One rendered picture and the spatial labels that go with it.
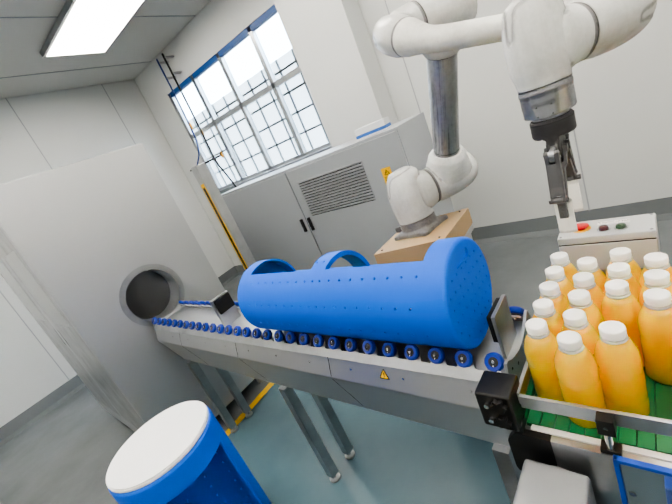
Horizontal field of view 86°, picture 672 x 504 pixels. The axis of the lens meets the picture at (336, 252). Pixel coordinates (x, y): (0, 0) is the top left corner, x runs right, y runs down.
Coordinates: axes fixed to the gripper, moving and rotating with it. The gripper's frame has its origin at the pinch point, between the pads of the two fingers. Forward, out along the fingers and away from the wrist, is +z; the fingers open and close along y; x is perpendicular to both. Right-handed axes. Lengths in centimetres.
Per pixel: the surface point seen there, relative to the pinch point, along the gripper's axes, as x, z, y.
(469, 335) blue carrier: -23.3, 23.3, 13.8
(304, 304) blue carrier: -71, 11, 19
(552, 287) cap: -5.3, 15.6, 4.7
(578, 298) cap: 0.0, 15.5, 9.1
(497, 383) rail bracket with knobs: -13.6, 24.6, 26.6
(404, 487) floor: -86, 125, 4
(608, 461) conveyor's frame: 3.4, 36.7, 29.2
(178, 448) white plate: -79, 21, 68
